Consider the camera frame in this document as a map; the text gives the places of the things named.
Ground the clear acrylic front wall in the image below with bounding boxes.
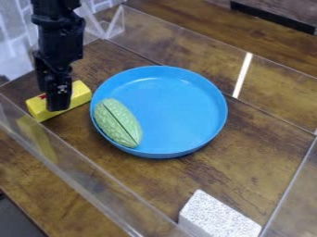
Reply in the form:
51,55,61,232
0,94,191,237

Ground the green bitter gourd toy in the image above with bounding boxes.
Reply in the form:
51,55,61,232
92,98,142,148

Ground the clear acrylic corner bracket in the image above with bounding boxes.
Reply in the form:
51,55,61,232
76,4,126,44

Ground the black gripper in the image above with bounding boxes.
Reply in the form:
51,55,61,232
31,0,85,112

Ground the white speckled foam block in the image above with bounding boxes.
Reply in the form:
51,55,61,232
178,190,261,237

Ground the yellow block with label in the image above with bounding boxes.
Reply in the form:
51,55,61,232
25,81,92,122

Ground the blue round tray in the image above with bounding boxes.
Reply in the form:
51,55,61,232
91,66,227,159

